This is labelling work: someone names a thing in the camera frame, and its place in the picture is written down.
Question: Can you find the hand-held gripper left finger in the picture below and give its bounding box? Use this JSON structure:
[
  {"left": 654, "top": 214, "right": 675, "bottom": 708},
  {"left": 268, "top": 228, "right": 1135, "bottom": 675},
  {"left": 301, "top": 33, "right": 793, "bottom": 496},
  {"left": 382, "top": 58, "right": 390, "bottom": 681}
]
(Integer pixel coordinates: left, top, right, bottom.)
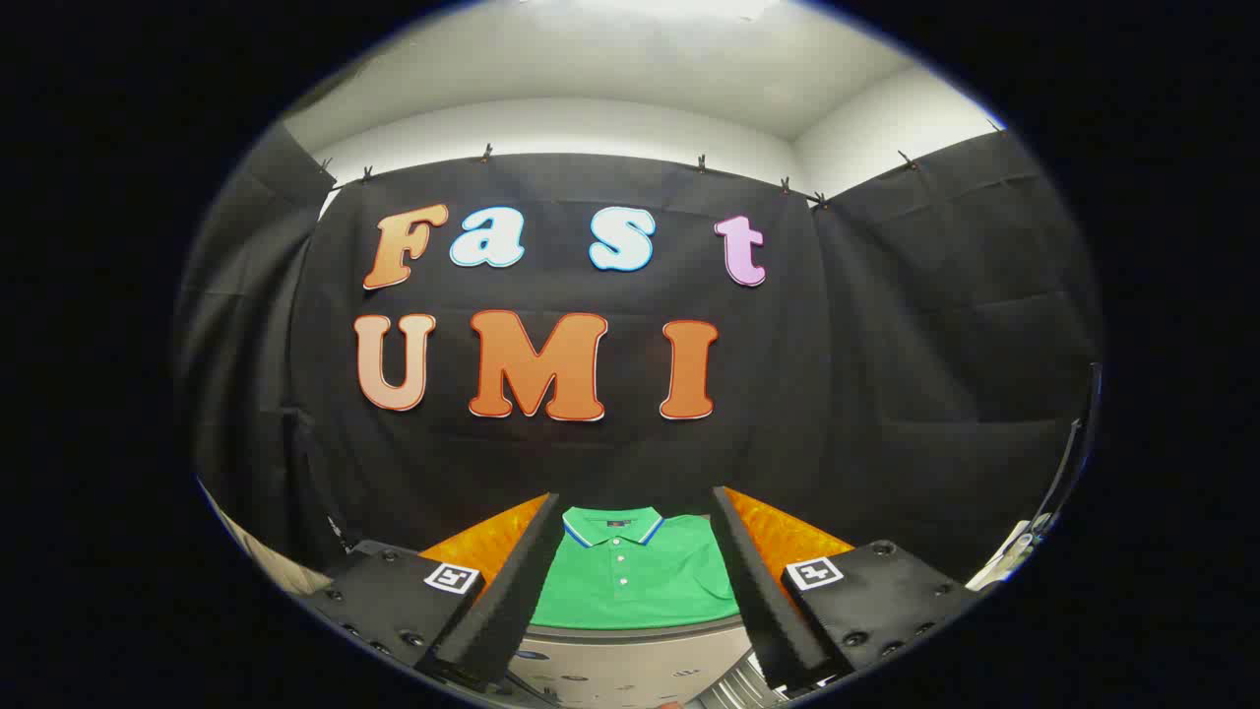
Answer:
[{"left": 303, "top": 492, "right": 565, "bottom": 692}]

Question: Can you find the black backdrop cloth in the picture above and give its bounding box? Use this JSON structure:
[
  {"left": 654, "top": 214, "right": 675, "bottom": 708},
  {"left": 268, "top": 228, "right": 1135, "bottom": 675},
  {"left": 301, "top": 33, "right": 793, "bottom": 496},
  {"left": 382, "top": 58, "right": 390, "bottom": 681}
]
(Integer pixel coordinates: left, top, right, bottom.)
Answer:
[{"left": 175, "top": 123, "right": 1105, "bottom": 594}]

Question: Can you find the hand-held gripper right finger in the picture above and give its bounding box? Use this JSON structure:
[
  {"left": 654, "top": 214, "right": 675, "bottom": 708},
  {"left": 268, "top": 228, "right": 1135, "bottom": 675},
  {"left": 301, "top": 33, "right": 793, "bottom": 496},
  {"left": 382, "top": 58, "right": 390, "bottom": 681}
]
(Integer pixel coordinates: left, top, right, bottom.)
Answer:
[{"left": 710, "top": 485, "right": 982, "bottom": 693}]

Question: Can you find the green polo shirt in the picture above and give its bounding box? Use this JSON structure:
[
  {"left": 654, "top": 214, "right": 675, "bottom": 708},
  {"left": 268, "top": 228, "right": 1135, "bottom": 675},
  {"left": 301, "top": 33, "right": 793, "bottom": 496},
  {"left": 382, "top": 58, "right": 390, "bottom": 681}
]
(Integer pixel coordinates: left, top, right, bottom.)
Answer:
[{"left": 530, "top": 506, "right": 741, "bottom": 632}]

